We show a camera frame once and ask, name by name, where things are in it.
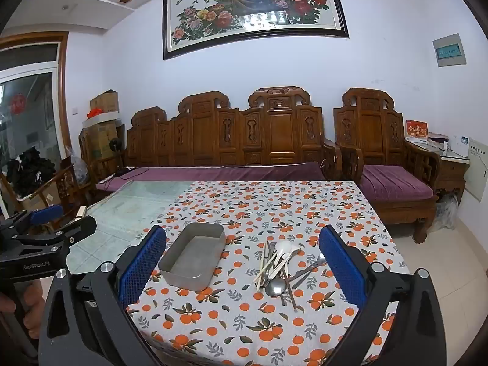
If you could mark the framed peacock flower painting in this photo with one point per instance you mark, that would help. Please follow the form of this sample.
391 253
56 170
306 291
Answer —
251 3

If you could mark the metal spoon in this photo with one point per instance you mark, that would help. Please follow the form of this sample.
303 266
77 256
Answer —
275 287

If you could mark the light wooden chopstick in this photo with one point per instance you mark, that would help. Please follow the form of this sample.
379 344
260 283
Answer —
262 267
267 270

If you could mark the red box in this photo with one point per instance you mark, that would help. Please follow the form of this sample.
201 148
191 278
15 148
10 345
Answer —
416 131

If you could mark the wooden side table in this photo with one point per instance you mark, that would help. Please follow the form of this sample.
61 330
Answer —
451 175

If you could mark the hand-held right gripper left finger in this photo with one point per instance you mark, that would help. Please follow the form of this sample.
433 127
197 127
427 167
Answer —
143 267

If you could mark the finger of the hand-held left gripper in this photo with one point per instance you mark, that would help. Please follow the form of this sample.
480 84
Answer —
45 214
80 230

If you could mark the black clothes pile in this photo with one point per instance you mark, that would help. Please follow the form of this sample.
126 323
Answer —
30 171

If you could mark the clear plastic bag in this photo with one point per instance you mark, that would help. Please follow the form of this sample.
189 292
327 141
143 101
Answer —
80 171
444 211

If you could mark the grey electrical panel box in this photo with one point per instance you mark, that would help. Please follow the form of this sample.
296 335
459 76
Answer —
450 50

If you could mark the orange print tablecloth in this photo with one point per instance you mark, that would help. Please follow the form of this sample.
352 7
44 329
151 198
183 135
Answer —
244 324

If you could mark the person's left hand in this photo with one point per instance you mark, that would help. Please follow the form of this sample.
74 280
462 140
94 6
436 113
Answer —
36 305

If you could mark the cream block with black band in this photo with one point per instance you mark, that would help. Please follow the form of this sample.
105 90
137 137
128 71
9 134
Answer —
81 212

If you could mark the white flat box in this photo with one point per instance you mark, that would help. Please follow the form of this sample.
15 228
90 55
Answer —
101 119

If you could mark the orange plastic thing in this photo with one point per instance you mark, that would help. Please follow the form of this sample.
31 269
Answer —
94 113

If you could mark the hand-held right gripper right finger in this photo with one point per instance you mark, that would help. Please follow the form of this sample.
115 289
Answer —
341 267

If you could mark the white plastic fork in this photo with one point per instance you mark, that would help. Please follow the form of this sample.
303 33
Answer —
303 279

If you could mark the purple armchair cushion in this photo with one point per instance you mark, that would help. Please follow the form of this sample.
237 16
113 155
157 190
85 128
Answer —
392 183

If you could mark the red window decoration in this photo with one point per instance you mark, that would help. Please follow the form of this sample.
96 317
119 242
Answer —
18 103

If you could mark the carved wooden sofa bench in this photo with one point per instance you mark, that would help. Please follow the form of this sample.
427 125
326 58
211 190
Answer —
206 129

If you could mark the cardboard box on floor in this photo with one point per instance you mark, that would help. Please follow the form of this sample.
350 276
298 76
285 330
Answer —
42 198

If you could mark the purple sofa cushion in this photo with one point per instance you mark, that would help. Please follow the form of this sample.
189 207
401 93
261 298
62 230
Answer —
213 173

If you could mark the white remote control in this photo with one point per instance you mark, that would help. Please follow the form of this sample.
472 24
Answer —
106 178

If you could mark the carved wooden armchair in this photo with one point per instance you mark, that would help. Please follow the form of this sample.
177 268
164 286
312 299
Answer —
371 129

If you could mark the small black fan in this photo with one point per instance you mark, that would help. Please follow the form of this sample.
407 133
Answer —
116 145

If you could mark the white wall panel cover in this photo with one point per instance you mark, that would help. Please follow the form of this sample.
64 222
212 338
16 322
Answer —
479 169

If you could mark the wooden framed glass door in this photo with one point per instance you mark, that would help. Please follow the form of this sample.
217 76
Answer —
63 84

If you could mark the small cardboard box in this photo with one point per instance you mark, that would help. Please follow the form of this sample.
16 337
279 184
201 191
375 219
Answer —
105 102

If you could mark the metal tray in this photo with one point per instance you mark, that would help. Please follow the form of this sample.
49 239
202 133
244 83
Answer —
192 253

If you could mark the dark brown chopstick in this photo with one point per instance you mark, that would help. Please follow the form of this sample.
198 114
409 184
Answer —
271 253
291 295

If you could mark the wooden chair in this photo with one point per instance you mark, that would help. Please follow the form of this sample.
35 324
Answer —
66 185

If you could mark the large cardboard box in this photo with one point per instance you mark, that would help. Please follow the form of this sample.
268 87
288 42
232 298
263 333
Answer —
100 141

